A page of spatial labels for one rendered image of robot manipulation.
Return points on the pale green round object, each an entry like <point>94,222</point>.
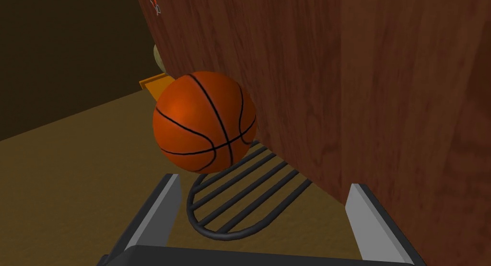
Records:
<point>158,58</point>

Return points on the orange box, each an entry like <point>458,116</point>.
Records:
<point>157,85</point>

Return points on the orange basketball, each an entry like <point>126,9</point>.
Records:
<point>203,122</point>

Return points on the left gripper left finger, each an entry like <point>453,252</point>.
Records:
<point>153,220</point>

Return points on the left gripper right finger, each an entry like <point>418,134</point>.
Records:
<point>370,227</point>

